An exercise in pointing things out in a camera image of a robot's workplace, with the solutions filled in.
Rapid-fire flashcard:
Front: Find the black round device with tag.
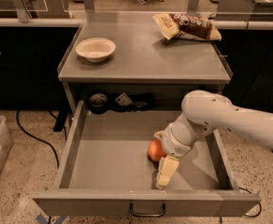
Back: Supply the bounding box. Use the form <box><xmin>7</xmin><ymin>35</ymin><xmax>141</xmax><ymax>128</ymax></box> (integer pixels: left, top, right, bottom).
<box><xmin>85</xmin><ymin>92</ymin><xmax>155</xmax><ymax>115</ymax></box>

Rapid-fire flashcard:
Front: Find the black floor cable right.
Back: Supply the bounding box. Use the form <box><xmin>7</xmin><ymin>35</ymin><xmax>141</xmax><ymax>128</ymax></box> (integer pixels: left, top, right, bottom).
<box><xmin>238</xmin><ymin>187</ymin><xmax>263</xmax><ymax>218</ymax></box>

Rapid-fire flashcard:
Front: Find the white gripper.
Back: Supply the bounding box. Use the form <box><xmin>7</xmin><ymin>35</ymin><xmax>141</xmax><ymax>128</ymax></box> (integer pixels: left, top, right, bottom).
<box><xmin>153</xmin><ymin>114</ymin><xmax>212</xmax><ymax>189</ymax></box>

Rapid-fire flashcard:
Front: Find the orange fruit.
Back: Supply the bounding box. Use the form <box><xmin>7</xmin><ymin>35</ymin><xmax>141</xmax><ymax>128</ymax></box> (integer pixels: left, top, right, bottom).
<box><xmin>148</xmin><ymin>139</ymin><xmax>166</xmax><ymax>162</ymax></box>

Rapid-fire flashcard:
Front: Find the white horizontal rail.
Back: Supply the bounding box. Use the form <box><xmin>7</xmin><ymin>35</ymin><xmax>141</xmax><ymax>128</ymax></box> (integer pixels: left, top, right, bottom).
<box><xmin>0</xmin><ymin>18</ymin><xmax>273</xmax><ymax>31</ymax></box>

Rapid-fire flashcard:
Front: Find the grey open drawer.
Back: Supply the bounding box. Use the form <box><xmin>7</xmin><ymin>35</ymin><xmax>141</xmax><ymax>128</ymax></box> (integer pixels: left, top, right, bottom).
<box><xmin>33</xmin><ymin>104</ymin><xmax>260</xmax><ymax>217</ymax></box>

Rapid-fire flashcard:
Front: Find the blue tape on floor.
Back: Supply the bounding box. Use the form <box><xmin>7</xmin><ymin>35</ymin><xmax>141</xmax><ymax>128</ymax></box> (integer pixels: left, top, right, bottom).
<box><xmin>36</xmin><ymin>214</ymin><xmax>66</xmax><ymax>224</ymax></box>

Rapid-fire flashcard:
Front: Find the brown and white chip bag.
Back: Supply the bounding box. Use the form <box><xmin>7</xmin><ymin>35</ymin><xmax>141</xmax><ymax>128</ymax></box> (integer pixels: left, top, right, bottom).
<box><xmin>153</xmin><ymin>13</ymin><xmax>222</xmax><ymax>41</ymax></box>

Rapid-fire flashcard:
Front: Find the black metal drawer handle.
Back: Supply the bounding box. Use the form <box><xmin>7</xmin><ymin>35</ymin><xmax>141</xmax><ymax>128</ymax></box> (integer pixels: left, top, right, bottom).
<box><xmin>129</xmin><ymin>203</ymin><xmax>166</xmax><ymax>217</ymax></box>

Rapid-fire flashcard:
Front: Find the white bowl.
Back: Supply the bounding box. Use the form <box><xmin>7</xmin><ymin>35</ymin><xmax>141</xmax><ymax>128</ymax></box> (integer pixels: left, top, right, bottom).
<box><xmin>75</xmin><ymin>37</ymin><xmax>116</xmax><ymax>63</ymax></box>

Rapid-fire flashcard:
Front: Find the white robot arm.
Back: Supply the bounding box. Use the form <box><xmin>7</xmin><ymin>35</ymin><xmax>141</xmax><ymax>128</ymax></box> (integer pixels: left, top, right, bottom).
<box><xmin>154</xmin><ymin>91</ymin><xmax>273</xmax><ymax>189</ymax></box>

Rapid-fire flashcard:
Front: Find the black floor cable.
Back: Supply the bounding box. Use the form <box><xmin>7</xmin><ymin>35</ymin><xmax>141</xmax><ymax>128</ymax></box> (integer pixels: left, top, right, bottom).
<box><xmin>238</xmin><ymin>187</ymin><xmax>263</xmax><ymax>218</ymax></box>
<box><xmin>16</xmin><ymin>109</ymin><xmax>68</xmax><ymax>169</ymax></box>

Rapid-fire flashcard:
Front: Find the grey counter cabinet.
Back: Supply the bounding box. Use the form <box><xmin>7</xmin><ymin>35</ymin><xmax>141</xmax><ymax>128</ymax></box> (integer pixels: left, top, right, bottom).
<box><xmin>58</xmin><ymin>12</ymin><xmax>232</xmax><ymax>111</ymax></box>

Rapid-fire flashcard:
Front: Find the black floor cable left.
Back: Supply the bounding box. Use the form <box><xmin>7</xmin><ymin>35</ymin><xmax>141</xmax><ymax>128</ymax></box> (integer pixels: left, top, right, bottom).
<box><xmin>16</xmin><ymin>109</ymin><xmax>68</xmax><ymax>169</ymax></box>

